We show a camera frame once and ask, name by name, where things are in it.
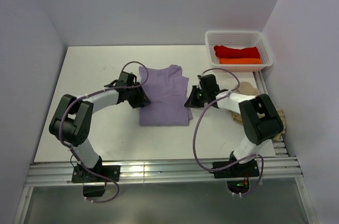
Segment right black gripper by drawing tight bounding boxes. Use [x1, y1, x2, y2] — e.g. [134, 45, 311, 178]
[185, 85, 209, 108]

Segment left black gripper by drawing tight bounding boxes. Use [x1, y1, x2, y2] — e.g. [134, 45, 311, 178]
[126, 82, 150, 109]

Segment lilac t shirt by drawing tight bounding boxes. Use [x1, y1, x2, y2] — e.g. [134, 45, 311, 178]
[139, 65, 193, 127]

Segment white plastic basket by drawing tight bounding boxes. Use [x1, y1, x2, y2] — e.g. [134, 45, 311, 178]
[205, 30, 273, 72]

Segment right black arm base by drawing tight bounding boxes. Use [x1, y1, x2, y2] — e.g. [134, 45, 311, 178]
[211, 160, 260, 181]

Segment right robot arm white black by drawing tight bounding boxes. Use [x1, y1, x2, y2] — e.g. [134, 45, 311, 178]
[184, 74, 284, 176]

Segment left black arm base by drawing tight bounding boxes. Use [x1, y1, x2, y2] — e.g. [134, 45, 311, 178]
[70, 157, 121, 203]

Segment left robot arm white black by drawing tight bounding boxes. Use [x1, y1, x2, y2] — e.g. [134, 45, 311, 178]
[49, 71, 151, 181]

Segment beige t shirt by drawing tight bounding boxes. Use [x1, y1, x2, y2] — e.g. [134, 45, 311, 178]
[229, 80, 287, 142]

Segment rolled orange t shirt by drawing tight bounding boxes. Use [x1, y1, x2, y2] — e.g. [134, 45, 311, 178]
[218, 58, 261, 65]

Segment rolled red t shirt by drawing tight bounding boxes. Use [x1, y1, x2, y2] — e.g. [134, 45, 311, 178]
[213, 46, 260, 58]

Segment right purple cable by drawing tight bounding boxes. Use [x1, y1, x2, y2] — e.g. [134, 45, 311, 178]
[192, 68, 265, 195]

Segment purple cable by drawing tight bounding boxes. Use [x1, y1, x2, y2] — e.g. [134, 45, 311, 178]
[192, 68, 265, 195]
[58, 61, 149, 203]

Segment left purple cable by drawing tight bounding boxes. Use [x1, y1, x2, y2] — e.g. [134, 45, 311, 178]
[58, 61, 149, 203]

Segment aluminium frame rails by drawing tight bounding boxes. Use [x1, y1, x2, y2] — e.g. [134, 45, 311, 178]
[13, 44, 318, 224]

